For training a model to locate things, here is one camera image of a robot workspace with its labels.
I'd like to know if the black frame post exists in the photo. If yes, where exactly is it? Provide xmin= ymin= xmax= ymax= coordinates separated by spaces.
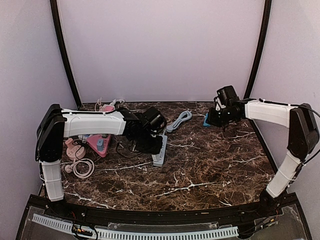
xmin=243 ymin=0 xmax=272 ymax=99
xmin=49 ymin=0 xmax=82 ymax=108

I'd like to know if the pink triangular power strip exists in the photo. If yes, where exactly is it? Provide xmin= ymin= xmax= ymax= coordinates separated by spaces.
xmin=86 ymin=134 xmax=111 ymax=158

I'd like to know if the left black frame post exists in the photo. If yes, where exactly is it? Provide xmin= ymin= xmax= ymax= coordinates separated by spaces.
xmin=49 ymin=0 xmax=82 ymax=108

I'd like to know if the small blue charger plug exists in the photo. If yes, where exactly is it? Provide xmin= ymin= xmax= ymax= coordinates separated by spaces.
xmin=96 ymin=139 xmax=104 ymax=152

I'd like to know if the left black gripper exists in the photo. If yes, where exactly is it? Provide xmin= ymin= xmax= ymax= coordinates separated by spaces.
xmin=132 ymin=129 xmax=164 ymax=155

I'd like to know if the pink plug on white strip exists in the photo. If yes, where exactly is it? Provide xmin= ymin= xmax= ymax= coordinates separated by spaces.
xmin=94 ymin=98 xmax=115 ymax=112

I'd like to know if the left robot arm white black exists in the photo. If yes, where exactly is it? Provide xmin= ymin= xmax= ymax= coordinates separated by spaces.
xmin=35 ymin=104 xmax=167 ymax=218

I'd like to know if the black usb cable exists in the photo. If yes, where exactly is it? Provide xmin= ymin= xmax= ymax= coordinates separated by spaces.
xmin=115 ymin=141 xmax=145 ymax=160

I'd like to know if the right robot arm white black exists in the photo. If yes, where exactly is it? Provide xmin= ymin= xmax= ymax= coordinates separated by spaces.
xmin=206 ymin=97 xmax=320 ymax=217

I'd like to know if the blue grey power strip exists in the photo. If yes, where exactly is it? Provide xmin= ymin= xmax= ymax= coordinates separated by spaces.
xmin=151 ymin=110 xmax=193 ymax=168

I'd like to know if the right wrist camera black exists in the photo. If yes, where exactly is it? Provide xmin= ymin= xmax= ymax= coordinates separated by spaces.
xmin=213 ymin=85 xmax=240 ymax=111

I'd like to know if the long white power strip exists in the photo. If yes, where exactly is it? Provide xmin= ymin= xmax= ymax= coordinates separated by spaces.
xmin=78 ymin=98 xmax=126 ymax=141

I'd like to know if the blue square plug adapter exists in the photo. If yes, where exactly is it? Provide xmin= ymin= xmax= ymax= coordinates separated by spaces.
xmin=203 ymin=113 xmax=211 ymax=128

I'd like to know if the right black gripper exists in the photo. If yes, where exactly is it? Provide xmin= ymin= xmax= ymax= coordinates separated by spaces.
xmin=206 ymin=106 xmax=237 ymax=128

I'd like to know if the right black frame post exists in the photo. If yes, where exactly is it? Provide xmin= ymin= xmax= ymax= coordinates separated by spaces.
xmin=243 ymin=0 xmax=272 ymax=99

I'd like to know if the pink round power socket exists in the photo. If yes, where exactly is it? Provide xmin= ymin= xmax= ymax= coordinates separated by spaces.
xmin=66 ymin=145 xmax=86 ymax=161

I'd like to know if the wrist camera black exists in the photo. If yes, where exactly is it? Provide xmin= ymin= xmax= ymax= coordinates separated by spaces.
xmin=213 ymin=85 xmax=240 ymax=111
xmin=140 ymin=106 xmax=167 ymax=134

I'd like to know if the white slotted cable duct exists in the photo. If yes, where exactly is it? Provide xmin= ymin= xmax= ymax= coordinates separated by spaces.
xmin=32 ymin=213 xmax=239 ymax=240

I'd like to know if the pink coiled cord with plug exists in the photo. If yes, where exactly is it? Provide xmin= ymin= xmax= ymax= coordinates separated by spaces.
xmin=64 ymin=158 xmax=96 ymax=179

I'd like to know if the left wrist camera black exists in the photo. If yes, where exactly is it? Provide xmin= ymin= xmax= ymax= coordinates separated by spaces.
xmin=140 ymin=106 xmax=167 ymax=134

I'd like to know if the pink plug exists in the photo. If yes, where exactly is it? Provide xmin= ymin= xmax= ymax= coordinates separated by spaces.
xmin=65 ymin=137 xmax=74 ymax=149
xmin=94 ymin=98 xmax=115 ymax=112

